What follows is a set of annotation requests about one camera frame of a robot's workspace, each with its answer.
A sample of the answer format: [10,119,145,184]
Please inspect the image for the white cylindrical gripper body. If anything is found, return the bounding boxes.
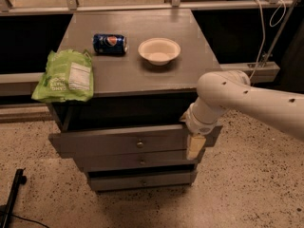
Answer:
[183,104,217,135]

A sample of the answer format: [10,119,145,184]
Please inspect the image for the grey top drawer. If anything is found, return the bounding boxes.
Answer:
[47,123,223,160]

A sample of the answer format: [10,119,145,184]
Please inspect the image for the grey drawer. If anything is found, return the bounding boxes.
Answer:
[74,150,200,172]
[47,123,223,160]
[88,170,198,191]

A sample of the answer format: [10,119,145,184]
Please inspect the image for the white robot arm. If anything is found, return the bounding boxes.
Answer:
[180,70,304,160]

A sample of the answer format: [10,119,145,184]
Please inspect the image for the grey bottom drawer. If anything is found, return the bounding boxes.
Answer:
[88,170,198,191]

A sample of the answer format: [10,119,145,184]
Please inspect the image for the grey wooden drawer cabinet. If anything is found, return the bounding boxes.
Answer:
[48,9,219,191]

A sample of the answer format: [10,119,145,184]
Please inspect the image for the grey middle drawer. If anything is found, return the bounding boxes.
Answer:
[74,150,200,172]

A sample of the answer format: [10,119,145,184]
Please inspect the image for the white paper bowl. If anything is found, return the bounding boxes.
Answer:
[138,38,181,66]

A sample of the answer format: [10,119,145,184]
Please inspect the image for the blue soda can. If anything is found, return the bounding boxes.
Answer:
[92,33,127,55]

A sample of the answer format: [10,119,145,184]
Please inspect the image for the green chip bag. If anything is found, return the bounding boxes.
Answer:
[31,49,94,103]

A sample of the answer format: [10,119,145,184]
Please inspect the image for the thin metal rod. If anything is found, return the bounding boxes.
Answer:
[259,0,299,67]

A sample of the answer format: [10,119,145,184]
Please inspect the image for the black stand leg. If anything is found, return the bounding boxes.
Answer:
[0,169,27,228]

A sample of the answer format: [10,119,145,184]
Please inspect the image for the metal railing frame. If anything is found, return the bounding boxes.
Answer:
[0,0,304,97]

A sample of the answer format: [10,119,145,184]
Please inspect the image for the black floor cable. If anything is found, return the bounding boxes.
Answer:
[0,210,51,228]

